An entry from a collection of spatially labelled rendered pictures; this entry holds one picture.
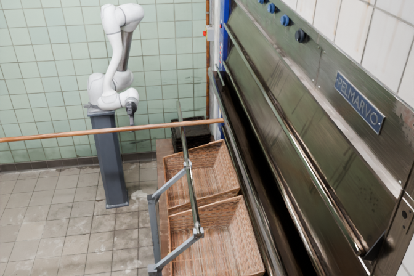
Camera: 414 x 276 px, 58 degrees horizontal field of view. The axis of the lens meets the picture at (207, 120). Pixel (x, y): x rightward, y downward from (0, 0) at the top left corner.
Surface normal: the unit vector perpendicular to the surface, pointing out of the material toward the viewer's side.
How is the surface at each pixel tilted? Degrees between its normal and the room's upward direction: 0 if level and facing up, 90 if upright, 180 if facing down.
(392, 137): 90
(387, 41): 90
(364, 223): 70
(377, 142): 90
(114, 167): 90
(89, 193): 0
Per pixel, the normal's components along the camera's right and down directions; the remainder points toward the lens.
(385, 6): -0.99, 0.07
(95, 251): 0.00, -0.85
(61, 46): 0.14, 0.52
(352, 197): -0.93, -0.22
